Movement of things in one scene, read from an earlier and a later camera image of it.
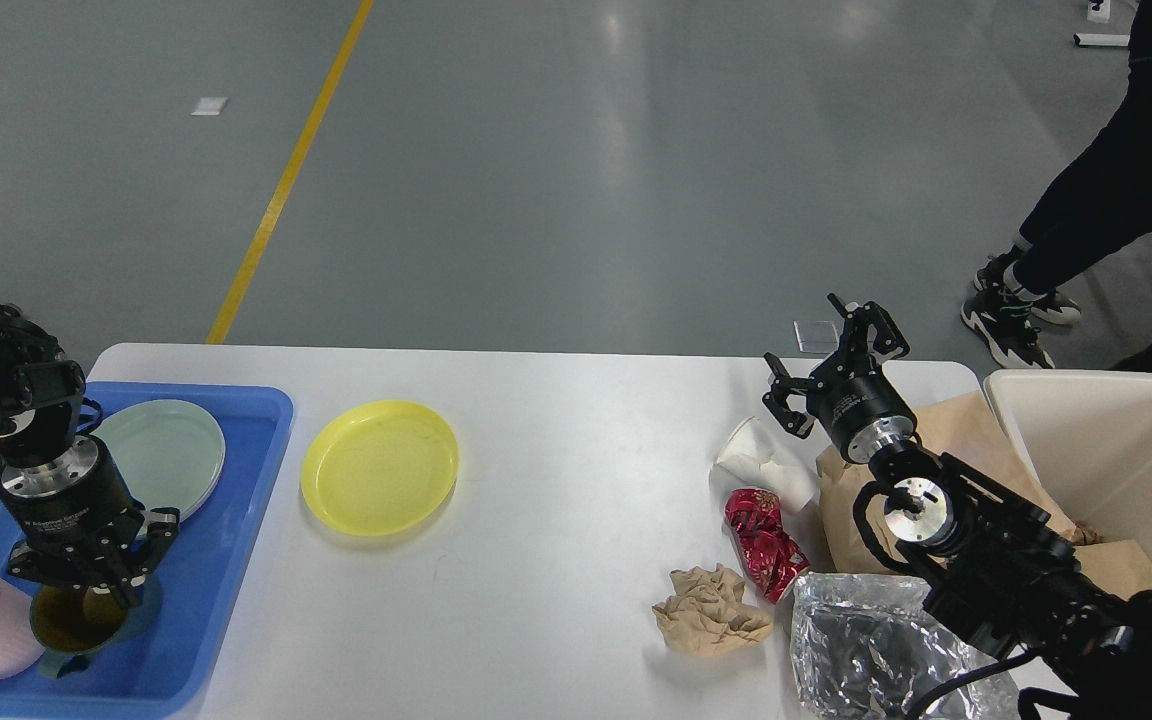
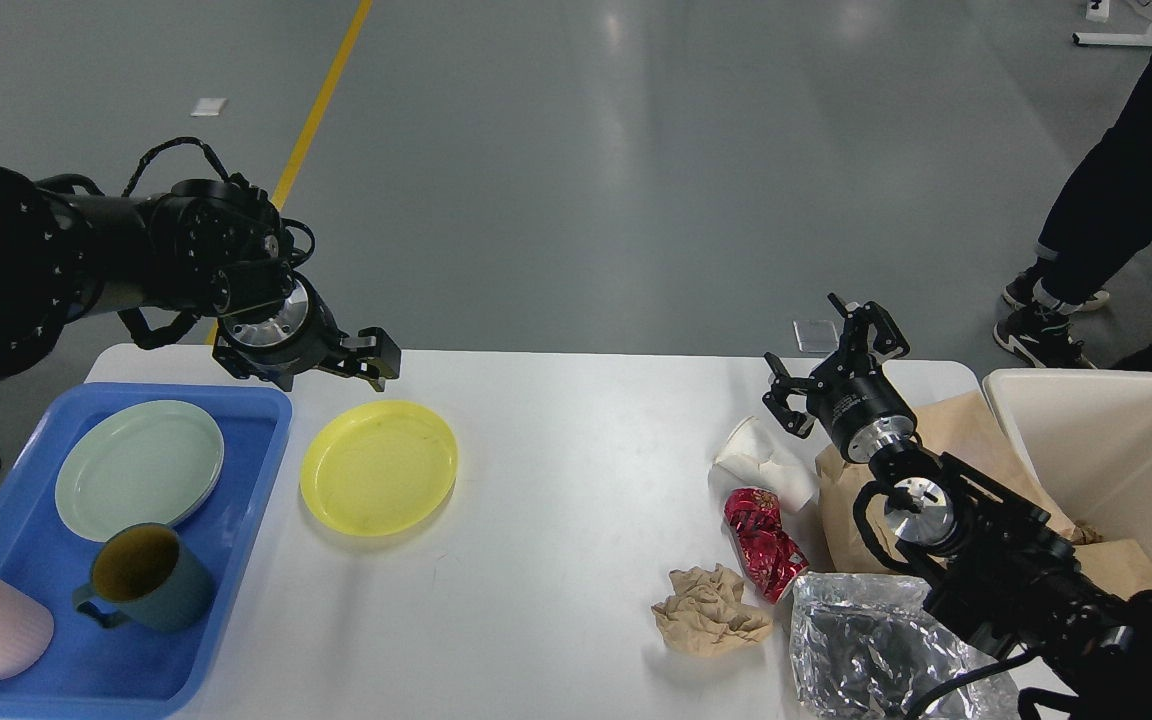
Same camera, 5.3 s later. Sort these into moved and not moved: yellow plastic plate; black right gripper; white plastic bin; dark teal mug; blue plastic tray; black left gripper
Moved: black left gripper; dark teal mug
Not moved: white plastic bin; black right gripper; blue plastic tray; yellow plastic plate
